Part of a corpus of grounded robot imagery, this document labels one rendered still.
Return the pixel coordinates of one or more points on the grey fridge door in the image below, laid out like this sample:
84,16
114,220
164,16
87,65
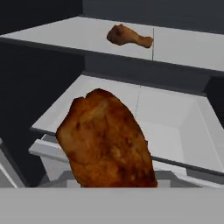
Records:
8,169

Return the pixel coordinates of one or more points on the white fridge drawer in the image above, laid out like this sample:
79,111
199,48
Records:
178,131
52,164

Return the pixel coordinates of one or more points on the white fridge shelf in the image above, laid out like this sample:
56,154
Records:
67,36

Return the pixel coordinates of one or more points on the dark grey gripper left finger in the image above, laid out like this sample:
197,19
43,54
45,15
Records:
66,179

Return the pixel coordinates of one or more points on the dark grey fridge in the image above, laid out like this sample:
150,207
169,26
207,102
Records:
32,87

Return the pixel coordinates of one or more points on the brown chicken drumstick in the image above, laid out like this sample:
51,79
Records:
105,140
124,35

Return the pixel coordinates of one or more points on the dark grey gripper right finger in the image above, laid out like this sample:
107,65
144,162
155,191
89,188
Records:
166,180

